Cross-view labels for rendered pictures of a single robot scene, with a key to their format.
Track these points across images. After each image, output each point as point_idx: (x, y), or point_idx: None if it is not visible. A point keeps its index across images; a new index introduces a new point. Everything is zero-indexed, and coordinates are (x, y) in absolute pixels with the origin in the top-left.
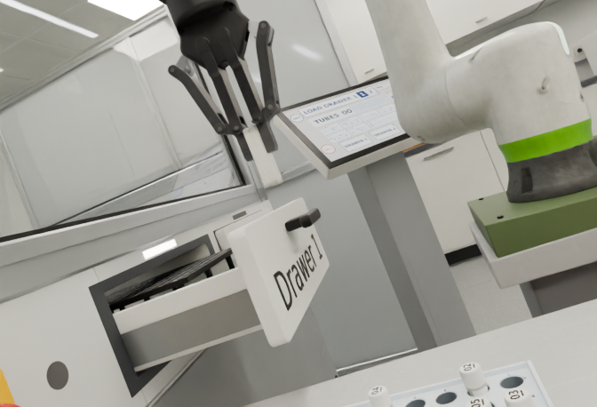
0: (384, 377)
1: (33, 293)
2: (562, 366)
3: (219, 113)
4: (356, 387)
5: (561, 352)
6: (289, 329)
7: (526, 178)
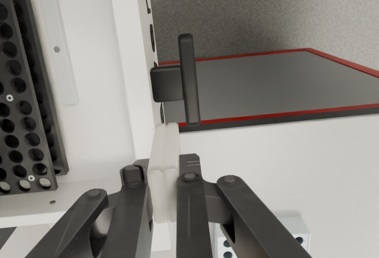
0: (221, 151)
1: None
2: (319, 182)
3: (88, 238)
4: (202, 155)
5: (324, 169)
6: None
7: None
